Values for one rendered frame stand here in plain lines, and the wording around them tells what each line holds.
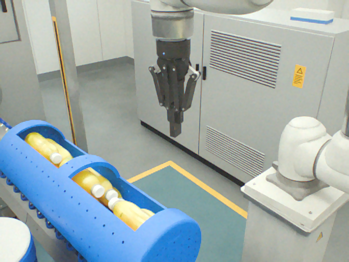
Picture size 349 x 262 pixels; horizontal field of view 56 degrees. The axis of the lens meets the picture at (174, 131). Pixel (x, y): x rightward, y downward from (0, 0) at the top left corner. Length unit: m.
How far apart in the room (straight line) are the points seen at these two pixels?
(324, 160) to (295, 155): 0.11
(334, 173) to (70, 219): 0.85
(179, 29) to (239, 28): 1.89
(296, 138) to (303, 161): 0.08
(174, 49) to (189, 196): 2.31
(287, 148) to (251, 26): 1.38
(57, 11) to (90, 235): 1.05
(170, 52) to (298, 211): 0.80
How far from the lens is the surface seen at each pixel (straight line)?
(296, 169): 1.30
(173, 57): 0.71
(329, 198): 1.38
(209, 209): 2.81
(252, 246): 1.57
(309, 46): 2.26
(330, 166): 1.21
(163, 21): 0.69
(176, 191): 2.98
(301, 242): 1.40
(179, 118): 0.79
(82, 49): 5.97
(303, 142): 1.25
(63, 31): 1.70
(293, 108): 2.41
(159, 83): 0.78
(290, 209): 1.30
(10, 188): 1.68
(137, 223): 0.97
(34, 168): 1.27
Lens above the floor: 1.86
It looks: 28 degrees down
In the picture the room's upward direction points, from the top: straight up
